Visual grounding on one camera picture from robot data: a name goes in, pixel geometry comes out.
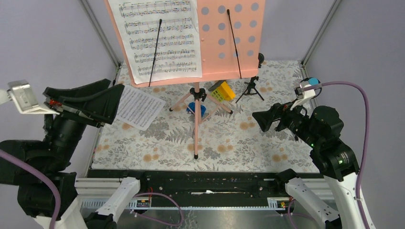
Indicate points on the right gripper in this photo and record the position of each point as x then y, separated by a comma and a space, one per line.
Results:
264, 118

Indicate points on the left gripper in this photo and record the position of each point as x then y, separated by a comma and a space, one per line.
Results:
98, 107

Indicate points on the sheet music page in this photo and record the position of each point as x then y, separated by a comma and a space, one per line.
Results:
138, 108
160, 38

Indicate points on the pink music stand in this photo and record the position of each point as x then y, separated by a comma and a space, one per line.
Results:
230, 33

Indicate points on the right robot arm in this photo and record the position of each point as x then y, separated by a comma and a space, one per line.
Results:
335, 161

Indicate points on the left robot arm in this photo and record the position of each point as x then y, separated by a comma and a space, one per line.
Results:
46, 192

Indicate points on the black microphone on tripod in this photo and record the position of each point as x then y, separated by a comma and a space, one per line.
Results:
251, 86

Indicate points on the yellow toy block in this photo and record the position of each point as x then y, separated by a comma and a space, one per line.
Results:
226, 91

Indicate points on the green toy grid piece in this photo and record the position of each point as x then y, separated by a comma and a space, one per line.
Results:
217, 95

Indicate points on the floral table cloth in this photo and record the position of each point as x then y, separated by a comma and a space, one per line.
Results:
226, 142

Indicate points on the blue microphone on tripod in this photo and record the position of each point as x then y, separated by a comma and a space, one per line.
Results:
313, 81

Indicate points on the blue toy car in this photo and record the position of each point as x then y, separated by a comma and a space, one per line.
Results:
191, 109

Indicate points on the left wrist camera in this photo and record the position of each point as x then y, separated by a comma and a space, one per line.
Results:
24, 99

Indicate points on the white slotted cable duct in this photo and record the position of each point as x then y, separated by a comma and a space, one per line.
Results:
208, 204

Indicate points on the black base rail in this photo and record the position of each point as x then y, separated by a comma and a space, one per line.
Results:
187, 185

